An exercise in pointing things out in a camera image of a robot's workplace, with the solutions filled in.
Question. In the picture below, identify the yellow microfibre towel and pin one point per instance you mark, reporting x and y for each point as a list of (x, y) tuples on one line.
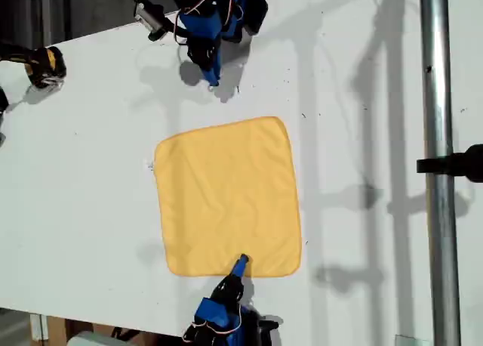
[(226, 195)]

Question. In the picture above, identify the white plastic container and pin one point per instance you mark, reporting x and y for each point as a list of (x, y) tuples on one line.
[(90, 339)]

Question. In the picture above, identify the yellow black power drill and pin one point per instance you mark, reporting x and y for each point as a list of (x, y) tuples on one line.
[(41, 64)]

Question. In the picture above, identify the brown cardboard box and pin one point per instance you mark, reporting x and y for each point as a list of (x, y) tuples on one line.
[(56, 327)]

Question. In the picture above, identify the black clamp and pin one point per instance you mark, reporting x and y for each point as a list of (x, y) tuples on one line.
[(453, 164)]

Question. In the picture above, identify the black camera stalk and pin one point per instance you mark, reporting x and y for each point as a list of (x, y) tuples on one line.
[(166, 30)]

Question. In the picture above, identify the black camera box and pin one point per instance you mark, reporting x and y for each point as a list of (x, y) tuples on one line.
[(147, 13), (268, 331)]

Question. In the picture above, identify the steel post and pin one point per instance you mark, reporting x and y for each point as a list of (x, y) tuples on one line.
[(439, 134)]

